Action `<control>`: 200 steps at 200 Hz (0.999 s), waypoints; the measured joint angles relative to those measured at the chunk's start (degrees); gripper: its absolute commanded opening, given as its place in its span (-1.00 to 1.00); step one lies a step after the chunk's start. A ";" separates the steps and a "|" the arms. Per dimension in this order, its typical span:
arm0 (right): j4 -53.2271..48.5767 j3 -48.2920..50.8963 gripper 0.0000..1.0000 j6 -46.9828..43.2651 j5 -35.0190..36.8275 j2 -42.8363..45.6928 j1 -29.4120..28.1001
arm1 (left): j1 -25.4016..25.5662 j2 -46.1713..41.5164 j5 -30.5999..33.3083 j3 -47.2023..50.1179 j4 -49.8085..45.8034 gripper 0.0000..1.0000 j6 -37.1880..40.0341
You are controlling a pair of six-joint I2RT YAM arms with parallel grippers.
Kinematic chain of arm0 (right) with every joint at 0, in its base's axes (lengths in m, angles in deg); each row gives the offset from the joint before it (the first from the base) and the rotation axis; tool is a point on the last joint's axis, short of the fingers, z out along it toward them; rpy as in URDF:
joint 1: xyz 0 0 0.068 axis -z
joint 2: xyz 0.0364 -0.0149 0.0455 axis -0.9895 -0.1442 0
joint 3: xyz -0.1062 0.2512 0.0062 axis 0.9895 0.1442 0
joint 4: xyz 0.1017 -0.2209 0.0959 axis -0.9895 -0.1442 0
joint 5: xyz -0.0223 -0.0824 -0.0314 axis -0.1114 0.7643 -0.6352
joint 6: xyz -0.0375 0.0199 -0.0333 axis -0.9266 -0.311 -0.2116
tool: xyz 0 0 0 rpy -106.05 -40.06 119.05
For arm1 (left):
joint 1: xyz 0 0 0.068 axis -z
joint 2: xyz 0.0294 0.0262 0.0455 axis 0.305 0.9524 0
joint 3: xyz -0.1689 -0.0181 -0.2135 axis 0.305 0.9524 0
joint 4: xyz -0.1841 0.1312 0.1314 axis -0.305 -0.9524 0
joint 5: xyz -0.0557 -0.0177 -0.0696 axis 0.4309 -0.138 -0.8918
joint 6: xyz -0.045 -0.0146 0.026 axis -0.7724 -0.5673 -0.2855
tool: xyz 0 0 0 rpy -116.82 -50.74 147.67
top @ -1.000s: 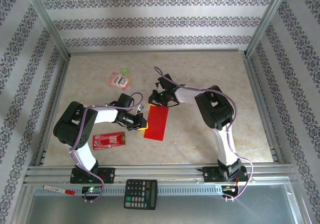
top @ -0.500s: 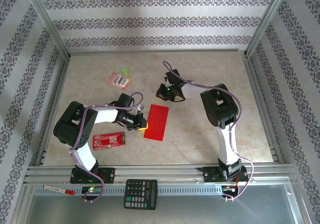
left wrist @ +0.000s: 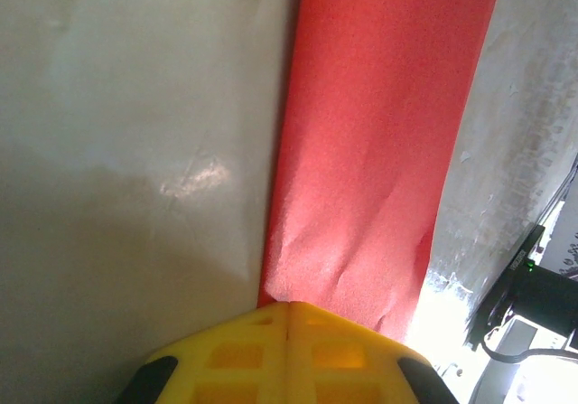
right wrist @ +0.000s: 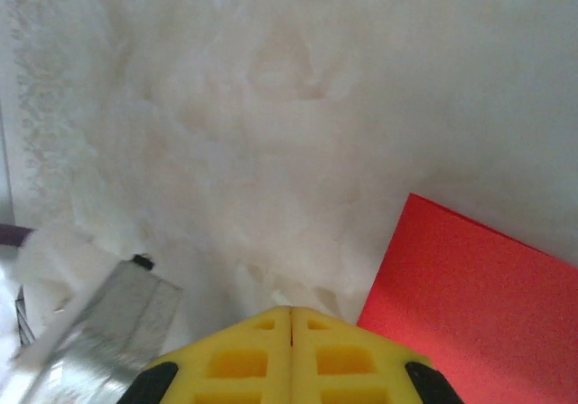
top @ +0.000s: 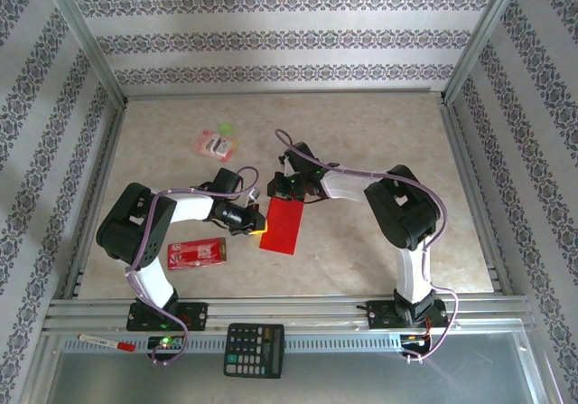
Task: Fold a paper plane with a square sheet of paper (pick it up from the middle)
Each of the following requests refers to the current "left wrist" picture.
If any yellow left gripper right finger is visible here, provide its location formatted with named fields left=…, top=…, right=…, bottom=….
left=288, top=301, right=460, bottom=404

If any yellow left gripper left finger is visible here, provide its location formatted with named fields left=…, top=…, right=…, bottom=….
left=117, top=302, right=290, bottom=404

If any red square paper sheet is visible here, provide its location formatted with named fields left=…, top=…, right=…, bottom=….
left=256, top=0, right=506, bottom=346

